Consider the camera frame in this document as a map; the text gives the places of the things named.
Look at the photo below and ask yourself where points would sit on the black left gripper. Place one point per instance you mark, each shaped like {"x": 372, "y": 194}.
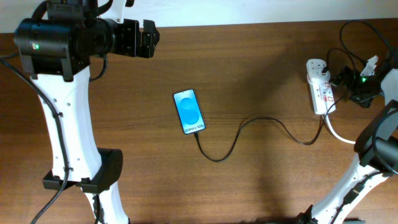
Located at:
{"x": 133, "y": 48}

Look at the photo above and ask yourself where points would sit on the white power strip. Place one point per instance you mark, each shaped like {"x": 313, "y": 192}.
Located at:
{"x": 322, "y": 94}

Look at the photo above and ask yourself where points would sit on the blue Galaxy smartphone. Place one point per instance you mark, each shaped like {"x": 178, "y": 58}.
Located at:
{"x": 189, "y": 111}

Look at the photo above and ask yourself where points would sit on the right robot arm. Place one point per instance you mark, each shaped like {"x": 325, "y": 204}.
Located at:
{"x": 375, "y": 158}

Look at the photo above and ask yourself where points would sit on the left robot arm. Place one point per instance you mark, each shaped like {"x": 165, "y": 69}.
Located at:
{"x": 55, "y": 45}

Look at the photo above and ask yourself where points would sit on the white USB charger plug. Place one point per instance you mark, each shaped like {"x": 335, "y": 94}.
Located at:
{"x": 317, "y": 76}

